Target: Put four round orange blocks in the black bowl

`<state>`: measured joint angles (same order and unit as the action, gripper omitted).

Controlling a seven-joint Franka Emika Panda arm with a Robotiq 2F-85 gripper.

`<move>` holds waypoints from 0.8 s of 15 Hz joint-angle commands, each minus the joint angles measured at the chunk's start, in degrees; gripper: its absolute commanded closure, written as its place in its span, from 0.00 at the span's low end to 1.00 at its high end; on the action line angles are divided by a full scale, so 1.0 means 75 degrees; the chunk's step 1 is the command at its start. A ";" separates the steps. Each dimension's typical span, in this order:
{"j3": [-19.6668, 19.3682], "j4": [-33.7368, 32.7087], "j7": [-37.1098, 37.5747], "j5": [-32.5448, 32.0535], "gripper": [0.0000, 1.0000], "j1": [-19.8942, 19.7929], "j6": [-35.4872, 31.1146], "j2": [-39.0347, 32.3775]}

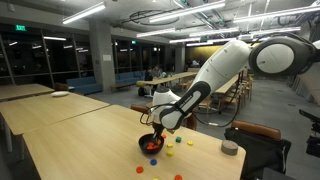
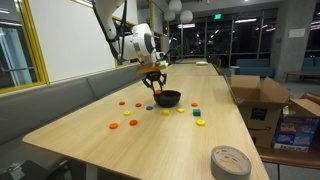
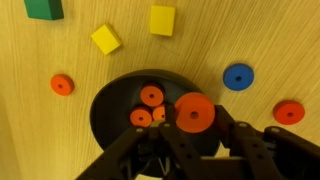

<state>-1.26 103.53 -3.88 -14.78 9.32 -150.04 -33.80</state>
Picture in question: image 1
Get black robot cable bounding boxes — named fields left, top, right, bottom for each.
left=139, top=31, right=320, bottom=129

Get black bowl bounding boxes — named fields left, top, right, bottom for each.
left=137, top=133, right=165, bottom=156

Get seated person light clothes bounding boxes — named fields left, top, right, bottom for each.
left=153, top=65, right=164, bottom=79

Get ceiling light strip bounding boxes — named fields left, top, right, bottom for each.
left=148, top=0, right=227, bottom=24
left=232, top=4, right=320, bottom=24
left=61, top=1, right=107, bottom=25
left=135, top=27, right=177, bottom=38
left=168, top=37, right=201, bottom=44

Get seated person dark clothes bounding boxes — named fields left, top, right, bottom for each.
left=144, top=69, right=154, bottom=82

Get black camera on tripod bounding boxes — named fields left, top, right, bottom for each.
left=298, top=109, right=320, bottom=159

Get blue sofa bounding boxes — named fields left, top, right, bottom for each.
left=114, top=70, right=148, bottom=85
left=65, top=76, right=103, bottom=96

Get long wooden table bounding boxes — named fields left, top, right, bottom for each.
left=135, top=71, right=199, bottom=100
left=214, top=74, right=239, bottom=95

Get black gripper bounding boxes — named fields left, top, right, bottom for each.
left=152, top=122, right=165, bottom=142

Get light wooden table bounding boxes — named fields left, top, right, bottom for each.
left=0, top=83, right=55, bottom=103
left=0, top=92, right=110, bottom=153

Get concrete pillar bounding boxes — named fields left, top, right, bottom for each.
left=88, top=19, right=116, bottom=93

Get white plate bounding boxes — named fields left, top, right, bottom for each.
left=50, top=90, right=70, bottom=98

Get open cardboard box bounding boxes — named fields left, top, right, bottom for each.
left=145, top=100, right=198, bottom=131

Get wooden bench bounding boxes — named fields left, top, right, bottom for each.
left=109, top=82, right=134, bottom=93

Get wooden chair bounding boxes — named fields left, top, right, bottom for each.
left=199, top=96, right=214, bottom=114

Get grey duct tape roll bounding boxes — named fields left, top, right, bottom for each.
left=220, top=139, right=239, bottom=156

